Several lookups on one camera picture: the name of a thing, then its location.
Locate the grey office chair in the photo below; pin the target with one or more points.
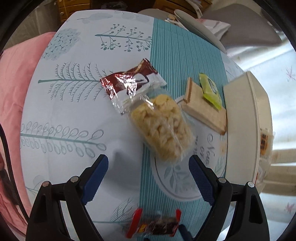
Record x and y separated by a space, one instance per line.
233 26

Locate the pink blanket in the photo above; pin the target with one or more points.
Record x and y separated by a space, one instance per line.
18 64

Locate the brown wafer biscuit packet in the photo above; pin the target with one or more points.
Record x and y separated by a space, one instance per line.
197 106

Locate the white plastic storage bin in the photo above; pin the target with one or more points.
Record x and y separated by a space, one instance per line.
249 131

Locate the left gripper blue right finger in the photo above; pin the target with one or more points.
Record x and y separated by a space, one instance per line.
198 172

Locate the maroon chocolate snack packet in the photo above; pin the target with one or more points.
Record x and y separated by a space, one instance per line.
124 88

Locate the red black candy packet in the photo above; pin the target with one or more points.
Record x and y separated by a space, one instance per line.
153 225

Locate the green candy packet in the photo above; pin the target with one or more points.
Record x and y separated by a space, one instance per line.
210 91

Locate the wooden desk with drawers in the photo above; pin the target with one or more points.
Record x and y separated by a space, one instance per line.
67 8

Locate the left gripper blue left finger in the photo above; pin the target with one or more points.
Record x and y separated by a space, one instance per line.
92 177

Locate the lower rice cracker packet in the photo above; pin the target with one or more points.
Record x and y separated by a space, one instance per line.
163 126

